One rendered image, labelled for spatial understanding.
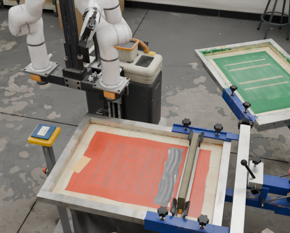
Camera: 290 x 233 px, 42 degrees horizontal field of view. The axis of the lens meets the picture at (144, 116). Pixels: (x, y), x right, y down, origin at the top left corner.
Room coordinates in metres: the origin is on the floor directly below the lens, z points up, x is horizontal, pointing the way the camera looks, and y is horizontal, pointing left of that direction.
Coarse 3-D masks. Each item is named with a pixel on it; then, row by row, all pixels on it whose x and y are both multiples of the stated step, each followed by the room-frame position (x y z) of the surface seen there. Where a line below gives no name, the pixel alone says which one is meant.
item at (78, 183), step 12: (84, 168) 1.22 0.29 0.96; (72, 180) 1.15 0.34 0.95; (84, 180) 1.15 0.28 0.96; (84, 192) 1.08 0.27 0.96; (96, 192) 1.08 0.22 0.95; (108, 192) 1.08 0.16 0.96; (120, 192) 1.08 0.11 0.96; (156, 192) 1.07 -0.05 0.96; (192, 192) 1.07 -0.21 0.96; (204, 192) 1.07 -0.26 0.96; (144, 204) 1.01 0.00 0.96; (156, 204) 1.01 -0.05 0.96; (192, 204) 1.01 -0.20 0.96; (192, 216) 0.95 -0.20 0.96
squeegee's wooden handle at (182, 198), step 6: (192, 138) 1.31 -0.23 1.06; (198, 138) 1.34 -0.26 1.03; (192, 144) 1.27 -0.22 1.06; (192, 150) 1.23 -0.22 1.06; (192, 156) 1.19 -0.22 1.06; (186, 162) 1.16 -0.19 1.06; (192, 162) 1.16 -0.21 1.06; (186, 168) 1.12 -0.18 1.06; (192, 168) 1.18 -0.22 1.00; (186, 174) 1.09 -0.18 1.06; (186, 180) 1.05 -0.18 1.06; (180, 186) 1.02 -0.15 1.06; (186, 186) 1.02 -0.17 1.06; (180, 192) 0.99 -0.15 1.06; (186, 192) 1.00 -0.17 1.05; (180, 198) 0.96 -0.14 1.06; (180, 204) 0.96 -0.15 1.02
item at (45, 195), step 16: (80, 128) 1.47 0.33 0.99; (128, 128) 1.49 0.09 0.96; (144, 128) 1.47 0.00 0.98; (160, 128) 1.46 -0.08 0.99; (224, 144) 1.34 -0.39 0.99; (64, 160) 1.24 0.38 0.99; (224, 160) 1.23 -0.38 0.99; (48, 176) 1.14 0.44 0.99; (224, 176) 1.14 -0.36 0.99; (48, 192) 1.05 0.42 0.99; (224, 192) 1.04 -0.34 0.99; (80, 208) 0.98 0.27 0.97; (96, 208) 0.96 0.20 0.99; (112, 208) 0.96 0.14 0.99; (128, 208) 0.96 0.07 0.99
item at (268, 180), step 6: (264, 174) 1.10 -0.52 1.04; (264, 180) 1.07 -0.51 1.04; (270, 180) 1.07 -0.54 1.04; (276, 180) 1.07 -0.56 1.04; (282, 180) 1.07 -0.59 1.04; (288, 180) 1.07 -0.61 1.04; (264, 186) 1.04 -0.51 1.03; (270, 186) 1.04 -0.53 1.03; (276, 186) 1.03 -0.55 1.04; (282, 186) 1.03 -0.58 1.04; (288, 186) 1.03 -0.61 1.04; (270, 192) 1.04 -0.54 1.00; (276, 192) 1.03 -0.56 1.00; (282, 192) 1.02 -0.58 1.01
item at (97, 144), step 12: (96, 132) 1.47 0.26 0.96; (96, 144) 1.38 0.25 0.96; (132, 144) 1.38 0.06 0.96; (144, 144) 1.38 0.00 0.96; (156, 144) 1.38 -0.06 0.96; (168, 144) 1.38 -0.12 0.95; (96, 156) 1.30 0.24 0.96; (204, 156) 1.29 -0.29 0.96; (180, 168) 1.22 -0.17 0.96; (204, 168) 1.22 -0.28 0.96; (204, 180) 1.14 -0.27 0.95
